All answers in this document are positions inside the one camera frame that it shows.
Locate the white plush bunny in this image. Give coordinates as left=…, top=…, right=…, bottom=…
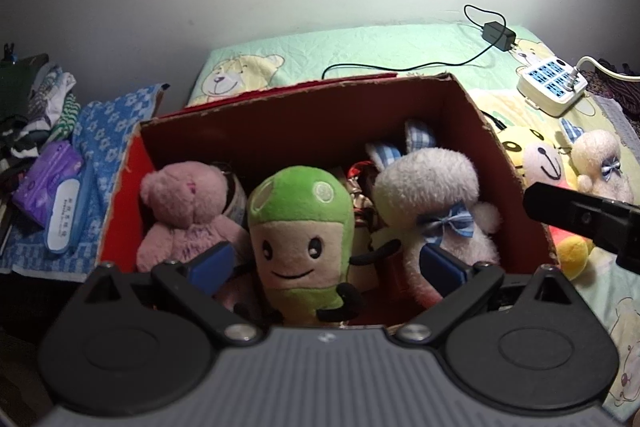
left=366, top=121, right=500, bottom=308
left=560, top=118, right=634, bottom=204

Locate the pink plush bear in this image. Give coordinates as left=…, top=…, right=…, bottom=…
left=136, top=161, right=253, bottom=273

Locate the yellow tiger plush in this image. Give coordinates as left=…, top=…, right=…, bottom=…
left=497, top=126, right=597, bottom=283

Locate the green plush toy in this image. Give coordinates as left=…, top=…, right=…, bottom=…
left=246, top=164, right=403, bottom=327

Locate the red patterned ribbon scarf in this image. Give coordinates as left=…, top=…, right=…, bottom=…
left=346, top=160, right=378, bottom=232

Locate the dark striped cloth bundle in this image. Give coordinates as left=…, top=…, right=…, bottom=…
left=588, top=68, right=639, bottom=133

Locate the white power strip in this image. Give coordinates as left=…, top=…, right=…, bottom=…
left=516, top=56, right=588, bottom=117

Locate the white blue wet wipes pack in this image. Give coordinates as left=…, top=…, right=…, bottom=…
left=44, top=164, right=93, bottom=256

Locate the blue white checkered towel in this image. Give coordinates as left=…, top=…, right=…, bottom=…
left=0, top=82, right=172, bottom=284

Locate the red cardboard box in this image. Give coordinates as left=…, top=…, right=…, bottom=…
left=98, top=75, right=554, bottom=274

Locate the purple tissue pack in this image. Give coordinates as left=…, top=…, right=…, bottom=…
left=13, top=140, right=84, bottom=228

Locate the baby bear print mat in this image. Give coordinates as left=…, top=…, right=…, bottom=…
left=188, top=23, right=639, bottom=421

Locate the black power adapter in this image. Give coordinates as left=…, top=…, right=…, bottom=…
left=482, top=22, right=516, bottom=52

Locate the pile of folded clothes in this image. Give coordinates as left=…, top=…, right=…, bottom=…
left=1, top=42, right=80, bottom=160

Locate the white thick power cable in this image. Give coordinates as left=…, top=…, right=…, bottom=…
left=564, top=55, right=640, bottom=90

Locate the black charger cable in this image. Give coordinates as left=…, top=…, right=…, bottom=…
left=320, top=3, right=507, bottom=130

